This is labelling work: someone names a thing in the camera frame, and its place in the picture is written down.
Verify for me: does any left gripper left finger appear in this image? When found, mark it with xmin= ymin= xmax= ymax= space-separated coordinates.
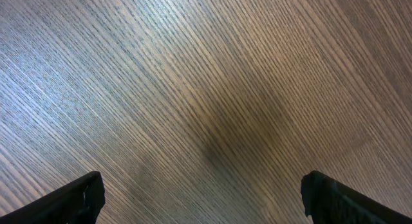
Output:
xmin=1 ymin=171 xmax=106 ymax=224

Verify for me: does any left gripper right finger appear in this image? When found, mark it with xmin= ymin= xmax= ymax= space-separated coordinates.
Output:
xmin=301 ymin=171 xmax=411 ymax=224

